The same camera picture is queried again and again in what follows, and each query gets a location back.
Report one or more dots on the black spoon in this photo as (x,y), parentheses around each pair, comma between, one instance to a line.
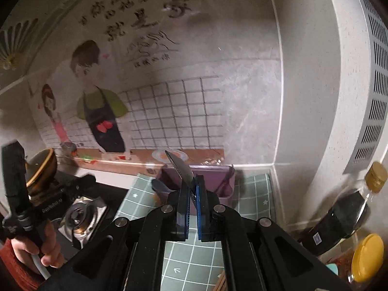
(223,189)
(183,170)

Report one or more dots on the teal cap salt shaker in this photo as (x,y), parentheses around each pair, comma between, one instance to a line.
(333,267)

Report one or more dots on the purple utensil holder box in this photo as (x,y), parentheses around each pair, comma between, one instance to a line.
(213,176)

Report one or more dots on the black pan with lid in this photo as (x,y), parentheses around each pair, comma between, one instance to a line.
(40,171)

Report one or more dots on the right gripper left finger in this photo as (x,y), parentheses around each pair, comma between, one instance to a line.
(183,213)

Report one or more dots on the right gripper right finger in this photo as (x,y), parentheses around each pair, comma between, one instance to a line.
(203,210)

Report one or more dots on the black gas stove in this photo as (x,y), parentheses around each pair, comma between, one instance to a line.
(89,207)

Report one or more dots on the green checkered table mat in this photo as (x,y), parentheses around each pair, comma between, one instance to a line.
(193,264)

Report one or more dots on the yellow lid spice jar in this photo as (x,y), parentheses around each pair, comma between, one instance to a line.
(360,264)

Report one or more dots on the person left hand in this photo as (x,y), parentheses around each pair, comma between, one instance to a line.
(51,250)

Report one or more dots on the soy sauce bottle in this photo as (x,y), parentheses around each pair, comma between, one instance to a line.
(349,212)

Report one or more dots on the cartoon couple wall sticker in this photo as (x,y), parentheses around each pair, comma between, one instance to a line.
(108,81)

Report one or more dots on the wooden chopstick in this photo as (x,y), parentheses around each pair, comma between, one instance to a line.
(221,283)

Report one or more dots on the white ventilation grille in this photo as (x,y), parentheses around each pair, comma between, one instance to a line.
(376,109)

